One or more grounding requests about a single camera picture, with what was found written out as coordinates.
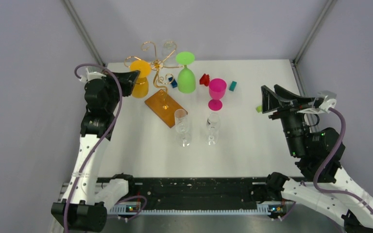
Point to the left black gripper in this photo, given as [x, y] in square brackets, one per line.
[127, 80]

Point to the gold wire wine glass rack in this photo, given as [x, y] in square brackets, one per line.
[161, 103]

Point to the dark blue block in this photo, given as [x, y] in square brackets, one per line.
[173, 82]

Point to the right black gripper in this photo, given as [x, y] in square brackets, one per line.
[271, 101]

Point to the clear short wine glass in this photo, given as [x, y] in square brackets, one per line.
[168, 51]

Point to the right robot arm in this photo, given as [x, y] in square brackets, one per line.
[334, 193]

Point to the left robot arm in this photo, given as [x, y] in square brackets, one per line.
[81, 208]

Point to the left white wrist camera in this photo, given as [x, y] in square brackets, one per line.
[91, 74]

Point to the green plastic goblet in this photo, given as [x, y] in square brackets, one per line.
[186, 77]

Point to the orange plastic goblet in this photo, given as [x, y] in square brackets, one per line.
[141, 87]

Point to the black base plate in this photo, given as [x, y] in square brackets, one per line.
[176, 196]

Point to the clear tall flute glass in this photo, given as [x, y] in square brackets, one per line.
[182, 126]

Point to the red block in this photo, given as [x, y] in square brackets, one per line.
[204, 80]

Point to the clear stemmed wine glass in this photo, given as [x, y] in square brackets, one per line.
[213, 126]

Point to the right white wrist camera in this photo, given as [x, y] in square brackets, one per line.
[321, 104]

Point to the pink plastic goblet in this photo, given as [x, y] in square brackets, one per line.
[217, 89]

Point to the lime green block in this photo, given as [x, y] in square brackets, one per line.
[259, 109]

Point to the teal block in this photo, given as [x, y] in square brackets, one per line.
[232, 86]

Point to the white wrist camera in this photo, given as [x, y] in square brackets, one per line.
[91, 74]
[321, 104]

